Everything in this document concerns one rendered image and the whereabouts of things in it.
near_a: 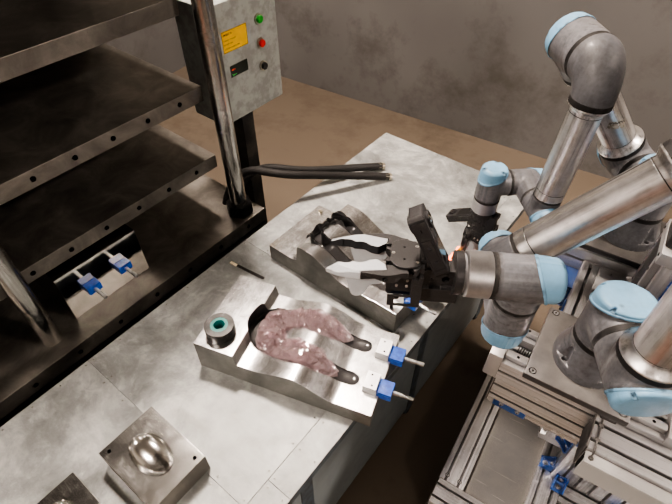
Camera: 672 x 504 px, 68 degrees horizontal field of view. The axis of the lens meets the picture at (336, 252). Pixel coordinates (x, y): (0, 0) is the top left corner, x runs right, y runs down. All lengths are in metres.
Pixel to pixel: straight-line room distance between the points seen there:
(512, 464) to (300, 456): 0.96
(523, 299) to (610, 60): 0.61
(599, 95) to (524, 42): 2.30
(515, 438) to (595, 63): 1.37
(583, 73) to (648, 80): 2.25
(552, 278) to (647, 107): 2.79
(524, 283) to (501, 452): 1.32
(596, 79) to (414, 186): 0.95
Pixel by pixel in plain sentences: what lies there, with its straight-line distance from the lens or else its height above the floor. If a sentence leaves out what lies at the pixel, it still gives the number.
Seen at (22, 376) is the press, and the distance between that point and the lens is 1.68.
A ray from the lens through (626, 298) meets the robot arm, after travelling 1.12.
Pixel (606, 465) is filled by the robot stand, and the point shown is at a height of 0.95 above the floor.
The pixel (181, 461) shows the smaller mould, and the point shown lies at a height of 0.87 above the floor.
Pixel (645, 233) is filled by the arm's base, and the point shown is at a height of 1.10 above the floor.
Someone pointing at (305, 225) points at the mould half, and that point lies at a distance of 1.71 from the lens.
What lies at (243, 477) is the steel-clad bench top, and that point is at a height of 0.80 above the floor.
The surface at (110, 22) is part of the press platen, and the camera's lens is 1.48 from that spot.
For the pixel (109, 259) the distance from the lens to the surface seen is 1.67.
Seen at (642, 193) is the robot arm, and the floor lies 1.54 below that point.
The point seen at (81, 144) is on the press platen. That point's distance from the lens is 1.48.
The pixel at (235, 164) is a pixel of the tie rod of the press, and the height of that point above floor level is 1.02.
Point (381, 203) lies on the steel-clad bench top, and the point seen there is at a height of 0.80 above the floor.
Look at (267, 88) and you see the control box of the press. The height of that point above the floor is 1.13.
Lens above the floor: 2.02
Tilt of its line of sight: 46 degrees down
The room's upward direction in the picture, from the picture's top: straight up
